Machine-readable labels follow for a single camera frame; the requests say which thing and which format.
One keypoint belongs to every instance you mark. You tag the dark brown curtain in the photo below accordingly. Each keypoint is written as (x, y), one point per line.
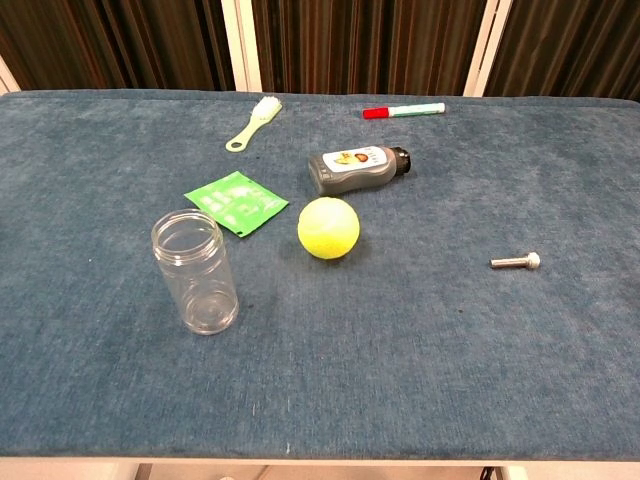
(370, 45)

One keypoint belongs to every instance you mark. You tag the grey squeeze bottle black cap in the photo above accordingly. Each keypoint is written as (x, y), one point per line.
(355, 170)

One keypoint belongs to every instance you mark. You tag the blue fabric table cover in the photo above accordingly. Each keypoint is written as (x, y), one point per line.
(320, 350)

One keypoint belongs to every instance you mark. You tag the pale green cleaning brush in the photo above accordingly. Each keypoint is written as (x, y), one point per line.
(254, 124)

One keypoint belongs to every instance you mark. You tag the yellow tennis ball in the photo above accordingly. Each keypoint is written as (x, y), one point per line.
(328, 228)

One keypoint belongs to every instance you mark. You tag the white frame post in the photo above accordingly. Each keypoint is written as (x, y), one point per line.
(481, 47)
(7, 77)
(242, 45)

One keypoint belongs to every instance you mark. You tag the clear plastic jar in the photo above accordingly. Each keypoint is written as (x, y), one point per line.
(196, 275)

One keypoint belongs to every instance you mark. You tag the red capped white marker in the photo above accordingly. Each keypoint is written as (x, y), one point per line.
(403, 110)

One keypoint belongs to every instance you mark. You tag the green foil sachet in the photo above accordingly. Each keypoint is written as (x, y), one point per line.
(236, 202)

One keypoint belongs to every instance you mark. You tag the silver metal bolt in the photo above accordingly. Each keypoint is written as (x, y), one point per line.
(515, 262)

